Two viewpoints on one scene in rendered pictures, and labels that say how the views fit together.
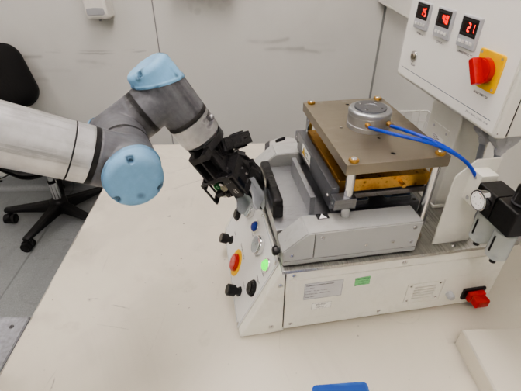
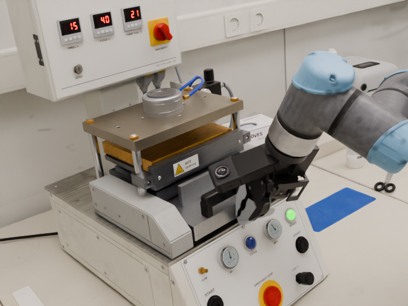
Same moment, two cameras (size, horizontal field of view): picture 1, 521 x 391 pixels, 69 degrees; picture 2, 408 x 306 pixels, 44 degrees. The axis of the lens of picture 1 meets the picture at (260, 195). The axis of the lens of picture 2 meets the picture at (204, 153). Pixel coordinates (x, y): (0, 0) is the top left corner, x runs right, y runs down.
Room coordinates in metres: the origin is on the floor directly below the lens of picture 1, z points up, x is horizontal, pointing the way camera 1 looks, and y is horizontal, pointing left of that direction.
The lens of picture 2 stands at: (1.09, 0.66, 1.42)
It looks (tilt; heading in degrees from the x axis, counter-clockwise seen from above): 23 degrees down; 239
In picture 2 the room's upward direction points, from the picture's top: 6 degrees counter-clockwise
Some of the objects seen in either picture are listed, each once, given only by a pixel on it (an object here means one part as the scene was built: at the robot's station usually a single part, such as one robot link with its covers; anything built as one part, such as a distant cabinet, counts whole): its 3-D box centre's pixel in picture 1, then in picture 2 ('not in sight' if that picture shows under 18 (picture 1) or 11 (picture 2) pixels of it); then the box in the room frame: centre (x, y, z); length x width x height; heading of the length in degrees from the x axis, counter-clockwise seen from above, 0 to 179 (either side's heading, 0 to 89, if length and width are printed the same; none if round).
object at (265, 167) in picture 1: (270, 187); (234, 190); (0.63, -0.02, 0.99); 0.15 x 0.02 x 0.04; 9
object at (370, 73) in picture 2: not in sight; (356, 85); (-0.28, -0.55, 0.88); 0.25 x 0.20 x 0.17; 86
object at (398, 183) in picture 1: (364, 147); (169, 130); (0.65, -0.20, 1.07); 0.22 x 0.17 x 0.10; 9
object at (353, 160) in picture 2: not in sight; (355, 142); (0.01, -0.29, 0.82); 0.05 x 0.05 x 0.14
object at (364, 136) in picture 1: (384, 141); (163, 117); (0.65, -0.24, 1.08); 0.31 x 0.24 x 0.13; 9
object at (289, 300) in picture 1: (347, 240); (187, 226); (0.64, -0.20, 0.84); 0.53 x 0.37 x 0.17; 99
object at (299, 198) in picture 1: (335, 188); (186, 180); (0.65, -0.16, 0.97); 0.30 x 0.22 x 0.08; 99
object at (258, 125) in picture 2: not in sight; (241, 136); (0.23, -0.55, 0.83); 0.23 x 0.12 x 0.07; 175
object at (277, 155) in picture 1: (307, 159); (137, 212); (0.79, -0.11, 0.97); 0.25 x 0.05 x 0.07; 99
